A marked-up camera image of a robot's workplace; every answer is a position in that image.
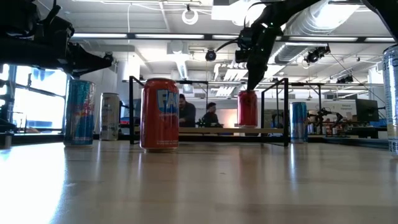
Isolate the black computer monitor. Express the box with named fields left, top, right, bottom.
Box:
left=355, top=98, right=380, bottom=123

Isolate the blue silver energy drink can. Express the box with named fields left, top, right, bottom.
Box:
left=63, top=78, right=96, bottom=147
left=289, top=101, right=309, bottom=144

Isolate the overhead rail with light strips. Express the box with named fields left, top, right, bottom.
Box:
left=70, top=32, right=396, bottom=44

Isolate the white slim beverage can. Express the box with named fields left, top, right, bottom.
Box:
left=99, top=92, right=121, bottom=141
left=382, top=44, right=398, bottom=157

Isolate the black aluminium table frame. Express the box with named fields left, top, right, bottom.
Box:
left=0, top=132, right=389, bottom=151

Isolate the white coiled cable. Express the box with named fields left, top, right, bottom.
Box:
left=181, top=4, right=200, bottom=26

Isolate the person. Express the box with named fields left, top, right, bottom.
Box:
left=201, top=101, right=223, bottom=128
left=178, top=93, right=197, bottom=128

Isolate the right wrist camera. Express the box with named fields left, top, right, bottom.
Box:
left=236, top=27, right=259, bottom=51

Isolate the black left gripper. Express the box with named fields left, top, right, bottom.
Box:
left=32, top=4, right=113, bottom=78

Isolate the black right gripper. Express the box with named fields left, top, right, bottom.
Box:
left=234, top=23, right=282, bottom=91

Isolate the orange Fanta soda can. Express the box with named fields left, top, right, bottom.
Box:
left=139, top=77, right=180, bottom=153

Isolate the red soda can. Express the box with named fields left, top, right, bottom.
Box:
left=237, top=90, right=259, bottom=128

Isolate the blue storage bin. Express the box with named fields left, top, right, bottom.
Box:
left=369, top=118, right=388, bottom=128

